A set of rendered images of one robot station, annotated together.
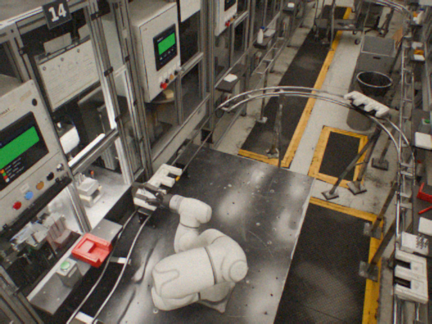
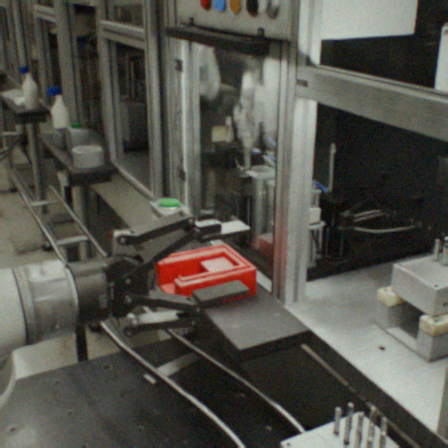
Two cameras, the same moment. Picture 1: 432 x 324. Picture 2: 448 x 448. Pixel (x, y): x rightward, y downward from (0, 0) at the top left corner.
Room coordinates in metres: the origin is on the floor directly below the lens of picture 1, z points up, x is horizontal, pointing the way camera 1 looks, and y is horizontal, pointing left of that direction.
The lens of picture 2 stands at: (1.72, -0.14, 1.47)
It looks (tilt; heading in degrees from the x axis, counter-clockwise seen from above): 23 degrees down; 131
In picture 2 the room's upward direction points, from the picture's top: straight up
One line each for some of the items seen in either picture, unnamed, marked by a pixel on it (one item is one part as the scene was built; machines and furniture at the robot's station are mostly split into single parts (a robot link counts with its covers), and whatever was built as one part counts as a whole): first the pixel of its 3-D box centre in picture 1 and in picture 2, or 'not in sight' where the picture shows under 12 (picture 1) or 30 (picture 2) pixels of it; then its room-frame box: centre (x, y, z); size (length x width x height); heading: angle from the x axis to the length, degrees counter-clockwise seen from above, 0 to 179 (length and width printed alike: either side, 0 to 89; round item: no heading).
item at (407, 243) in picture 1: (414, 242); not in sight; (1.09, -1.06, 0.92); 0.13 x 0.10 x 0.09; 68
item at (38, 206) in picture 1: (37, 204); (213, 33); (0.93, 0.74, 1.37); 0.36 x 0.04 x 0.04; 158
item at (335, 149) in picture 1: (340, 154); not in sight; (2.90, -1.37, 0.01); 1.00 x 0.55 x 0.01; 158
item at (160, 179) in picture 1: (159, 188); not in sight; (1.54, 0.37, 0.84); 0.36 x 0.14 x 0.10; 158
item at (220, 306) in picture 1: (216, 287); not in sight; (0.94, 0.00, 0.71); 0.22 x 0.18 x 0.06; 158
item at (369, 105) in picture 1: (365, 105); not in sight; (2.59, -1.29, 0.84); 0.37 x 0.14 x 0.10; 36
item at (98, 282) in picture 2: (164, 199); (109, 287); (1.19, 0.27, 1.12); 0.09 x 0.07 x 0.08; 68
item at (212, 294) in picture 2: (141, 197); (220, 292); (1.24, 0.41, 1.08); 0.07 x 0.03 x 0.01; 68
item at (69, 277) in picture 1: (67, 272); (174, 230); (0.86, 0.70, 0.97); 0.08 x 0.08 x 0.12; 68
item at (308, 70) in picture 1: (314, 55); not in sight; (5.47, -1.60, 0.01); 5.85 x 0.59 x 0.01; 158
